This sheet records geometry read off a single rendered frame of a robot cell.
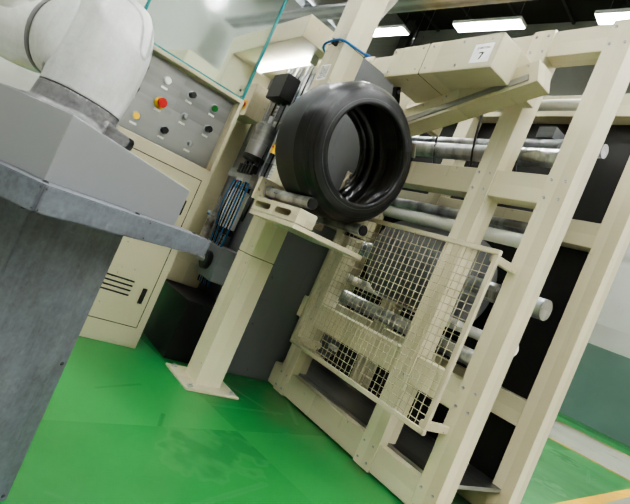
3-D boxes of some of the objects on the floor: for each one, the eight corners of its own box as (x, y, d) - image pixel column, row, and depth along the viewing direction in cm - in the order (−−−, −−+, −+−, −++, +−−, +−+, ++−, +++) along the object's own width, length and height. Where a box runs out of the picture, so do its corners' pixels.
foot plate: (165, 364, 229) (167, 359, 229) (214, 375, 245) (216, 371, 245) (185, 390, 207) (187, 385, 207) (238, 400, 223) (240, 395, 223)
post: (182, 373, 227) (399, -120, 233) (208, 378, 235) (416, -98, 241) (192, 385, 217) (419, -131, 223) (219, 391, 225) (436, -108, 231)
